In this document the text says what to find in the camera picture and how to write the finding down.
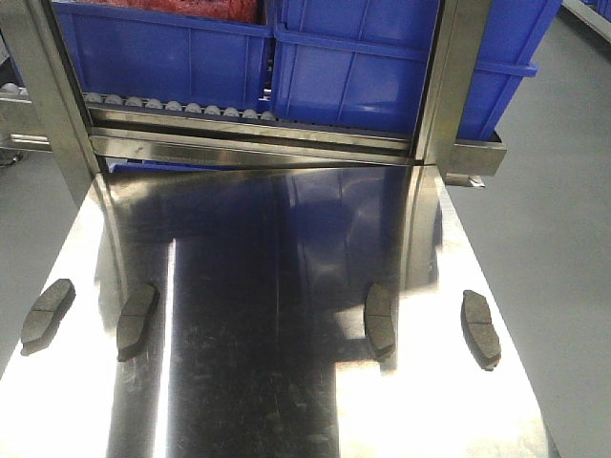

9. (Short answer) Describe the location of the stainless steel roller rack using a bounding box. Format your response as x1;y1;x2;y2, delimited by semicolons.
1;1;506;203

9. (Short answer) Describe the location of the blue plastic crate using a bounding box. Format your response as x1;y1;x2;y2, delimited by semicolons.
53;2;272;112
271;1;560;140

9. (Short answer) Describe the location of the grey brake pad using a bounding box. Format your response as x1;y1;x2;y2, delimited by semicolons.
116;283;159;362
460;290;501;371
364;283;396;361
20;279;75;356

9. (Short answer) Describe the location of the right blue plastic crate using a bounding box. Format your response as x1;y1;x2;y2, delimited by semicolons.
271;1;560;140

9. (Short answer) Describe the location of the left blue plastic crate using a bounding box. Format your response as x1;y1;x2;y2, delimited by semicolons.
53;2;272;112

